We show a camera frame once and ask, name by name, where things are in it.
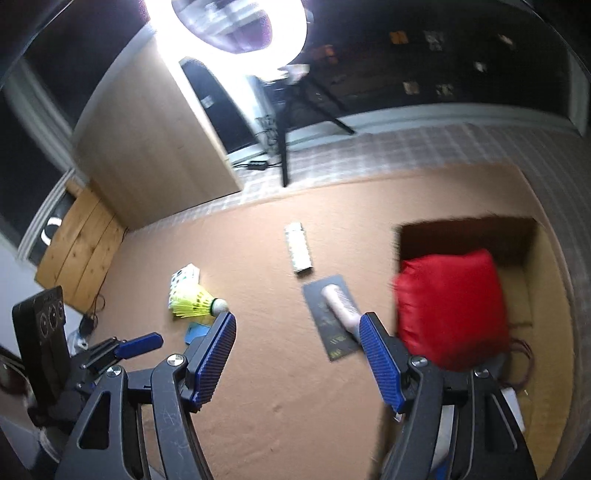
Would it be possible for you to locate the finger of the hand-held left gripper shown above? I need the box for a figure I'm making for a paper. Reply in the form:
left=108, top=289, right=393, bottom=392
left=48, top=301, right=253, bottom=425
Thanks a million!
left=69, top=332, right=164, bottom=377

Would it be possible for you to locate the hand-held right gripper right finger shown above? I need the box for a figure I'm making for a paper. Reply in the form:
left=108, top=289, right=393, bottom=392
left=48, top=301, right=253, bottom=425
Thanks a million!
left=358, top=311, right=539, bottom=480

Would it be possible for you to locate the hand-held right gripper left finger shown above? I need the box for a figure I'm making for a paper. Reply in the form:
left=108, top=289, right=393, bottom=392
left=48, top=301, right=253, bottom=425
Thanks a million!
left=55, top=310, right=238, bottom=480

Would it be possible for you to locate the blue phone stand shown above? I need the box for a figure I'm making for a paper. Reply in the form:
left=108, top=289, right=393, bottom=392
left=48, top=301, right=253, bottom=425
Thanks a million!
left=185, top=322, right=214, bottom=346

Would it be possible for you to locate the yellow shuttlecock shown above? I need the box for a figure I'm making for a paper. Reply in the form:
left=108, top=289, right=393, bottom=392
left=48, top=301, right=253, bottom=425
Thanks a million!
left=168, top=285, right=229, bottom=319

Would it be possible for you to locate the dark card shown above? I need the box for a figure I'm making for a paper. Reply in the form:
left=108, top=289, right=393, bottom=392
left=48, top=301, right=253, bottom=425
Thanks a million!
left=301, top=274, right=365, bottom=363

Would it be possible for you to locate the pink bottle with grey cap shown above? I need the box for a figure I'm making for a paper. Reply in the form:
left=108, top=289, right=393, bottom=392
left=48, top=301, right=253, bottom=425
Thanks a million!
left=321, top=284, right=363, bottom=342

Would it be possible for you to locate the white patterned tissue pack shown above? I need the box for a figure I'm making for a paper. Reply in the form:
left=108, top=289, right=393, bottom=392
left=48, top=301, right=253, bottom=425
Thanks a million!
left=168, top=263, right=201, bottom=305

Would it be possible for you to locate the red snack bag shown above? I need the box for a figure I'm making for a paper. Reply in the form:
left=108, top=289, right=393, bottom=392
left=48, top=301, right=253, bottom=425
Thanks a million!
left=392, top=249, right=511, bottom=372

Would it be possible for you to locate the white patterned lighter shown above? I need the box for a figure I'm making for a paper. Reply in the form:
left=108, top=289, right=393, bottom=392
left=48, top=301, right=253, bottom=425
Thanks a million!
left=284, top=222, right=315, bottom=274

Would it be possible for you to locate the white rectangular box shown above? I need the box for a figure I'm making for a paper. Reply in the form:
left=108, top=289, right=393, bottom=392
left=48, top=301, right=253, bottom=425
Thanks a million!
left=501, top=387, right=527, bottom=432

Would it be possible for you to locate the purple cord loop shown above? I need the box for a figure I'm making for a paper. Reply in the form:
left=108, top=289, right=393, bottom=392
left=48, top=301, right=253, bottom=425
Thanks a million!
left=505, top=320, right=536, bottom=393

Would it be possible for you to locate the cardboard box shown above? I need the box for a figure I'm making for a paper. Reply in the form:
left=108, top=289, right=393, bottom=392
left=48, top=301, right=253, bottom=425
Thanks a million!
left=392, top=215, right=578, bottom=480

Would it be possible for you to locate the wooden plank panel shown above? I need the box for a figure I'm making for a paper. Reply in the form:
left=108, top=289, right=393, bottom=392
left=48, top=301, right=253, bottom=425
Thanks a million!
left=34, top=187, right=125, bottom=310

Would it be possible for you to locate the light wooden cabinet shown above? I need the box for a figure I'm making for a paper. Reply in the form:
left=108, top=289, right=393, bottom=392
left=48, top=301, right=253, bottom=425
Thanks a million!
left=74, top=34, right=244, bottom=230

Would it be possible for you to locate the black tripod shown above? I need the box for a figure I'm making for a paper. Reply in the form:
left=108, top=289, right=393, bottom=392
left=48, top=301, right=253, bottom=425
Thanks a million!
left=259, top=65, right=356, bottom=188

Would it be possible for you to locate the black board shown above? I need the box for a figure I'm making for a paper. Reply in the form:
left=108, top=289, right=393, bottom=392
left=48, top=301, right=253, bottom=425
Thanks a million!
left=179, top=58, right=259, bottom=155

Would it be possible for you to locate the white appliance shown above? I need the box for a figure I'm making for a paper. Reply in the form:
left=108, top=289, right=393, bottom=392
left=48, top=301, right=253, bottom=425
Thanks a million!
left=249, top=74, right=289, bottom=148

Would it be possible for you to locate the large dark window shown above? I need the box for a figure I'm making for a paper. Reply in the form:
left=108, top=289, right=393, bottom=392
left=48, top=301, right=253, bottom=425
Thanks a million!
left=295, top=0, right=591, bottom=139

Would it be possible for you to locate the black charger with cable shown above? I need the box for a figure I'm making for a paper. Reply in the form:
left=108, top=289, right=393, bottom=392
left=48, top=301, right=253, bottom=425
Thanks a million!
left=78, top=295, right=107, bottom=335

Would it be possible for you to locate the white window frame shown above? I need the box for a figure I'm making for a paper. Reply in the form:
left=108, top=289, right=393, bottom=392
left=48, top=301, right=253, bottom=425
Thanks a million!
left=0, top=55, right=81, bottom=268

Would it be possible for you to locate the ring light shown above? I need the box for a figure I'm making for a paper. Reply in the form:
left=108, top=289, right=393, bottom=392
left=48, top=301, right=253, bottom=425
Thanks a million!
left=143, top=0, right=310, bottom=65

